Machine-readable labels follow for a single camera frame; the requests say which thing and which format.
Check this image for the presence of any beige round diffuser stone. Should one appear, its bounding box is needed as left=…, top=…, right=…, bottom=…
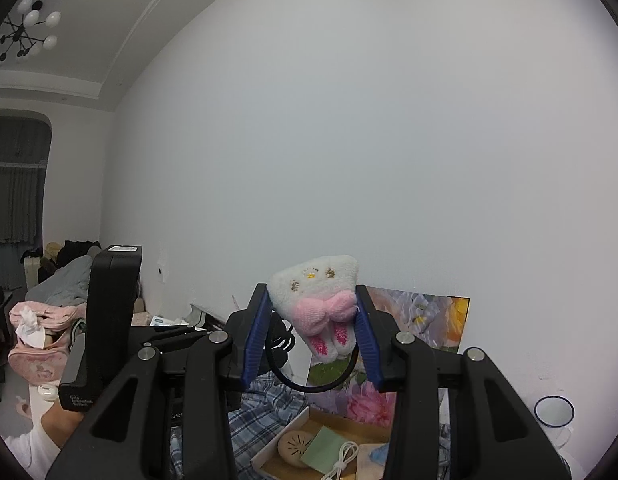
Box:
left=277, top=430, right=313, bottom=469

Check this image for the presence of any white charging cable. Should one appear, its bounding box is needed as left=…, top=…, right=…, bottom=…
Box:
left=321, top=440, right=360, bottom=480

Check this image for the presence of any white plush cat hair tie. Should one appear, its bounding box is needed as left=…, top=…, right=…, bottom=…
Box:
left=263, top=253, right=363, bottom=395

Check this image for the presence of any person's left hand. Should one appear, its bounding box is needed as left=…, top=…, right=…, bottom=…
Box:
left=41, top=400, right=85, bottom=448

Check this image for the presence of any white enamel floral mug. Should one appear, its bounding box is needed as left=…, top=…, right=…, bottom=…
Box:
left=533, top=396, right=576, bottom=448

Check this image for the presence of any blue plaid shirt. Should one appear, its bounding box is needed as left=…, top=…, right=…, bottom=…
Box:
left=169, top=372, right=450, bottom=480

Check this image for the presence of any grey clothes pile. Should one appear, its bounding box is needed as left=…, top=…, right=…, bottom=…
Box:
left=24, top=255, right=93, bottom=307

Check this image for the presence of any pink bag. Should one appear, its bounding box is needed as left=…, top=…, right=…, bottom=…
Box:
left=8, top=301, right=86, bottom=386

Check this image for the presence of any blue tissue packet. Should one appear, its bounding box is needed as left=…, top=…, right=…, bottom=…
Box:
left=369, top=444, right=389, bottom=466

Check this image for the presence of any floral rose painting board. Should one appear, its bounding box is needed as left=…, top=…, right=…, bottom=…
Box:
left=305, top=285, right=472, bottom=428

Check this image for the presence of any white cardboard box tray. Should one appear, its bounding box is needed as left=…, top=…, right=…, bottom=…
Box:
left=251, top=405, right=394, bottom=479

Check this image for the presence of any dark grey curtain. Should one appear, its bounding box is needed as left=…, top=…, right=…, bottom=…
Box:
left=0, top=116, right=52, bottom=290

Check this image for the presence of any black ceiling chandelier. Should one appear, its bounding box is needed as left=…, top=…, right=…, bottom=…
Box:
left=0, top=0, right=62, bottom=66

